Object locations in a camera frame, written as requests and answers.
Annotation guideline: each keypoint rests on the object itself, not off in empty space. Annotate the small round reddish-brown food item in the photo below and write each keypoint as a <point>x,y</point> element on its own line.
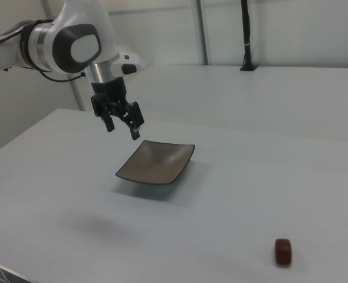
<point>282,252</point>

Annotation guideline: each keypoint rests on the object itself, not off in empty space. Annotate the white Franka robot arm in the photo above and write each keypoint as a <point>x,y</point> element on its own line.
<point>82,29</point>

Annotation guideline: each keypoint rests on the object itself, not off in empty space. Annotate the square brown ceramic plate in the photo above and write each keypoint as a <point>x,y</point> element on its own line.
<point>153,165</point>

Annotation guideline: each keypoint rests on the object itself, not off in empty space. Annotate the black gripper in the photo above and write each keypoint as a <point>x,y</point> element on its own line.
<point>110,91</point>

